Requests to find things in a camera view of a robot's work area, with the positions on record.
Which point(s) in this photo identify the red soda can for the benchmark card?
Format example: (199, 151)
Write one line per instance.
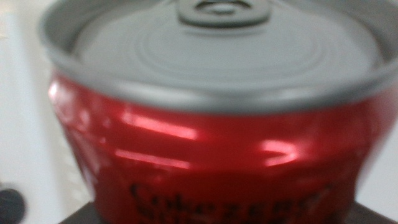
(217, 149)

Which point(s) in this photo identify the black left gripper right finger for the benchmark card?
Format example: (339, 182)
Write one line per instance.
(367, 216)

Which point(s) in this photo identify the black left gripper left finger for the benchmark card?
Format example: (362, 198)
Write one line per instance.
(82, 216)

